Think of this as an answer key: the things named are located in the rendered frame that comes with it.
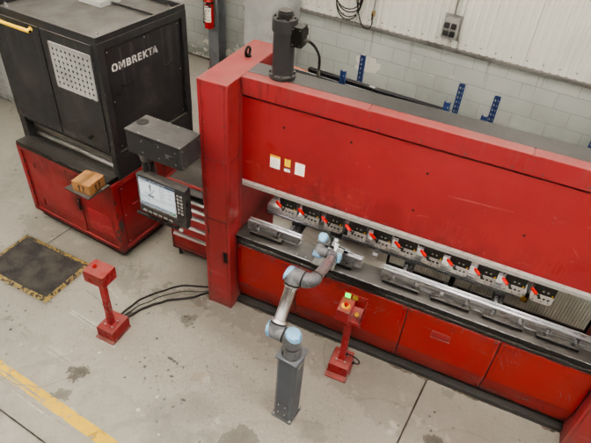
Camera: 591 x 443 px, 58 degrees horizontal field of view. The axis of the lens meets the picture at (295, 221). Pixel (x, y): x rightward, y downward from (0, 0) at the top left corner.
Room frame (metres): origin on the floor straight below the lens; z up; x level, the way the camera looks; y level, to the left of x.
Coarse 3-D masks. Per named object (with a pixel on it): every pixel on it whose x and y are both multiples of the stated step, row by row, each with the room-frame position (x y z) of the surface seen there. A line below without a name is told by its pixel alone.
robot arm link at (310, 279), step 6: (330, 252) 2.94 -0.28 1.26; (336, 252) 2.94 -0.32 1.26; (330, 258) 2.85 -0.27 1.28; (336, 258) 2.89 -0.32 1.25; (324, 264) 2.78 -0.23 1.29; (330, 264) 2.80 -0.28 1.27; (318, 270) 2.69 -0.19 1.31; (324, 270) 2.71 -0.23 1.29; (306, 276) 2.59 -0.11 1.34; (312, 276) 2.60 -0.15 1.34; (318, 276) 2.62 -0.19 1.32; (306, 282) 2.56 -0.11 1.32; (312, 282) 2.57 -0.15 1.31; (318, 282) 2.59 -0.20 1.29
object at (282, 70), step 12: (288, 12) 3.58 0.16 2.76; (276, 24) 3.55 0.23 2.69; (288, 24) 3.54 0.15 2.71; (300, 24) 3.61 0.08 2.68; (276, 36) 3.56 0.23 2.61; (288, 36) 3.55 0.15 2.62; (300, 36) 3.53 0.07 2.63; (276, 48) 3.56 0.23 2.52; (288, 48) 3.56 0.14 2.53; (300, 48) 3.53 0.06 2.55; (276, 60) 3.56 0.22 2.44; (288, 60) 3.56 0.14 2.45; (276, 72) 3.56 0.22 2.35; (288, 72) 3.56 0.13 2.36
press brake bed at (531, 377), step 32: (256, 256) 3.41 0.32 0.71; (256, 288) 3.41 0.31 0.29; (320, 288) 3.18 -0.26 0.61; (352, 288) 3.08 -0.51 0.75; (288, 320) 3.29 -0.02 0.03; (320, 320) 3.20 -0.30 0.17; (384, 320) 2.96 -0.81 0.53; (416, 320) 2.87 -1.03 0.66; (448, 320) 2.79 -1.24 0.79; (384, 352) 2.99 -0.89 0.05; (416, 352) 2.85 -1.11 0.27; (448, 352) 2.75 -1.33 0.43; (480, 352) 2.67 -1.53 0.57; (512, 352) 2.59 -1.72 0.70; (544, 352) 2.53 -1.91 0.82; (448, 384) 2.72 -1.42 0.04; (480, 384) 2.66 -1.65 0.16; (512, 384) 2.55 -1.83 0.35; (544, 384) 2.48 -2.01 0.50; (576, 384) 2.41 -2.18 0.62; (544, 416) 2.49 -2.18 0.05
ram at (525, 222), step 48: (288, 144) 3.44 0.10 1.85; (336, 144) 3.30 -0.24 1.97; (384, 144) 3.18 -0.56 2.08; (288, 192) 3.43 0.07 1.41; (336, 192) 3.28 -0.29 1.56; (384, 192) 3.15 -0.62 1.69; (432, 192) 3.03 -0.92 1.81; (480, 192) 2.92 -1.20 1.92; (528, 192) 2.82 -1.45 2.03; (576, 192) 2.72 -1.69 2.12; (432, 240) 3.00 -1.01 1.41; (480, 240) 2.88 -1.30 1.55; (528, 240) 2.77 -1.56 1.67; (576, 240) 2.68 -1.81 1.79; (576, 288) 2.62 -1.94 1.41
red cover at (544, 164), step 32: (256, 96) 3.52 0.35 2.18; (288, 96) 3.43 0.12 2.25; (320, 96) 3.36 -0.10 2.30; (384, 128) 3.17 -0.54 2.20; (416, 128) 3.09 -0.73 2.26; (448, 128) 3.06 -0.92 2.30; (480, 160) 2.93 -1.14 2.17; (512, 160) 2.86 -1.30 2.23; (544, 160) 2.80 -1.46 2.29; (576, 160) 2.80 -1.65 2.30
